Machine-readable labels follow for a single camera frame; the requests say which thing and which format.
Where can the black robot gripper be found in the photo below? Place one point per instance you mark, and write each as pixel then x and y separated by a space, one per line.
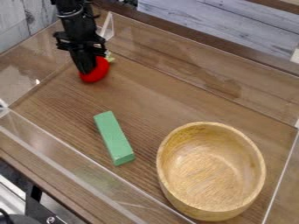
pixel 81 40

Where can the red plush strawberry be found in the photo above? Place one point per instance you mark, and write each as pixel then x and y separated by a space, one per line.
pixel 101 70

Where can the round wooden bowl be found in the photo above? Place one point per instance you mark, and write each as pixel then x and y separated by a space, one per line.
pixel 212 170

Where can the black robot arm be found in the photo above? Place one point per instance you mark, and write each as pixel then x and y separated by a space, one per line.
pixel 73 6

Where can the green rectangular block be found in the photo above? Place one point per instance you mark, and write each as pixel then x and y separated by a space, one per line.
pixel 115 139

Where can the clear acrylic enclosure wall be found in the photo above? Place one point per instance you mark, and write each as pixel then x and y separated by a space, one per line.
pixel 86 187

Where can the black table leg bracket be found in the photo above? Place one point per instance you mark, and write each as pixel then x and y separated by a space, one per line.
pixel 37 210

